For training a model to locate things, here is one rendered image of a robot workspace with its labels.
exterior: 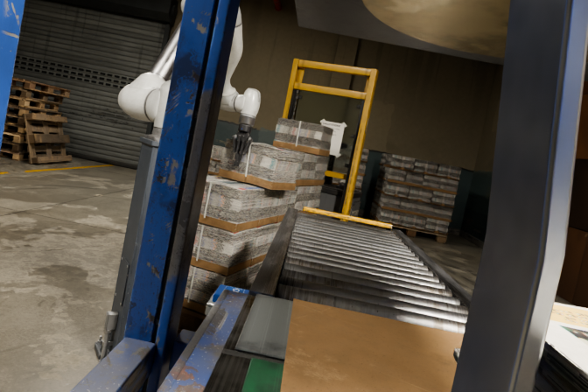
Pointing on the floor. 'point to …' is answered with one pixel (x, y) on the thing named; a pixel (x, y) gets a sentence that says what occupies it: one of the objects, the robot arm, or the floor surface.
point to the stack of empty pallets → (13, 141)
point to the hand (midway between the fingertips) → (237, 160)
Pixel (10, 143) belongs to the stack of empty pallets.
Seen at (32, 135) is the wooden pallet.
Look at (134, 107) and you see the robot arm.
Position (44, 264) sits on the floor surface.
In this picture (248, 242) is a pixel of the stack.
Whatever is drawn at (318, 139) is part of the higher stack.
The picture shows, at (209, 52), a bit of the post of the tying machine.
